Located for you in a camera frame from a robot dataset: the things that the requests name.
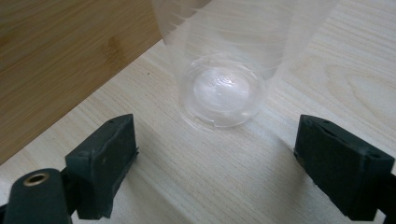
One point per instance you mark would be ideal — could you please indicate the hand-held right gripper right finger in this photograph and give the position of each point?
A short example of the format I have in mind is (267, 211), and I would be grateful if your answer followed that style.
(339, 168)

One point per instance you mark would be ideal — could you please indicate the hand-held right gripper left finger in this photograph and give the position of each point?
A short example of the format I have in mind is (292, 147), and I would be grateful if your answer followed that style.
(102, 168)

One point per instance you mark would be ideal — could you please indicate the clear plastic cup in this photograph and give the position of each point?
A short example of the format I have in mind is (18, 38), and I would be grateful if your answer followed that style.
(222, 84)

